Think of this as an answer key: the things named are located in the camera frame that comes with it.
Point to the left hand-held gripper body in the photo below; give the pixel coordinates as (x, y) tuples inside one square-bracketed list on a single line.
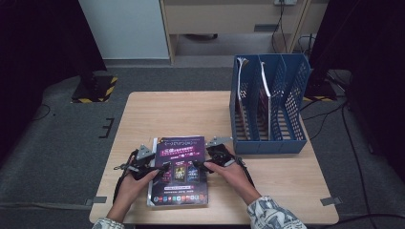
[(141, 159)]

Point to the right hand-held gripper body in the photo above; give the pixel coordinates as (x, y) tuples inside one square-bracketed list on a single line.
[(219, 156)]

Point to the blue plastic file rack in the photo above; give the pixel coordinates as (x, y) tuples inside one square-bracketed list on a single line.
[(270, 148)]

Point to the black magazine with red cards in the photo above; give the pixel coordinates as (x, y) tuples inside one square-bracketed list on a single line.
[(241, 108)]

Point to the person's right hand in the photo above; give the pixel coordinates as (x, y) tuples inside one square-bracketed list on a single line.
[(234, 181)]

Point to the person's left hand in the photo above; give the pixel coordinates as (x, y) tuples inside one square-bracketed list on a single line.
[(133, 191)]

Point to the black tape mark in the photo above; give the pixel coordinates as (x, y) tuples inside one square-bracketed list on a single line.
[(108, 127)]

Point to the grey tape piece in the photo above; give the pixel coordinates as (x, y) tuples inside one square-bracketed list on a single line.
[(330, 201), (95, 201)]

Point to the black yellow striped stand base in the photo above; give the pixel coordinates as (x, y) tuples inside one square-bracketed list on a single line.
[(95, 90), (320, 92)]

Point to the white panel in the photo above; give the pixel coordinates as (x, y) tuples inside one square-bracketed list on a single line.
[(127, 28)]

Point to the light wooden cabinet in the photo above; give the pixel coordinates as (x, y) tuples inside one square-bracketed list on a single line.
[(223, 19)]

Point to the white power strip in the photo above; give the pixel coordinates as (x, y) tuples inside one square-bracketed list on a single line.
[(285, 2)]

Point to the dark curtain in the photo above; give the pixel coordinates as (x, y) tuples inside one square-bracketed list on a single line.
[(372, 47)]

